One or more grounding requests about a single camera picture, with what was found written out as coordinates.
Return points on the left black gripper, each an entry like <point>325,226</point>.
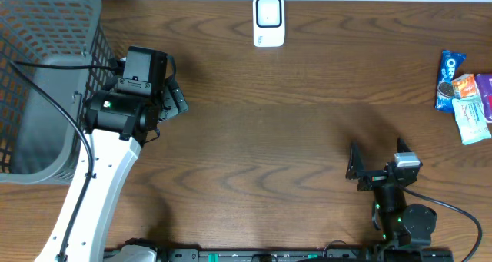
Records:
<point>175,99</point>

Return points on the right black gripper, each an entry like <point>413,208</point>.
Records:
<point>377,178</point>

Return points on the teal wet wipes pack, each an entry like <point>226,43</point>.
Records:
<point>471,122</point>

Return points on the orange white snack bar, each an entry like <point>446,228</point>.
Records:
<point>465,86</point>

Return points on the blue cookie package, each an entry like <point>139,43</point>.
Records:
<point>450,62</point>

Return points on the red purple pad package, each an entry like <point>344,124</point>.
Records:
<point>483,82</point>

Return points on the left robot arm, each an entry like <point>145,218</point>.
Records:
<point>117,120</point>

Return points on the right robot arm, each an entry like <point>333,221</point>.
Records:
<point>406,228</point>

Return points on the white barcode scanner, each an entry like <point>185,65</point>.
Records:
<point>268,23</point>

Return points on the grey plastic mesh basket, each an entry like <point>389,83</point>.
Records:
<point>61,47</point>

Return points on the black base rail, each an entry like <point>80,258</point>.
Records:
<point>142,250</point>

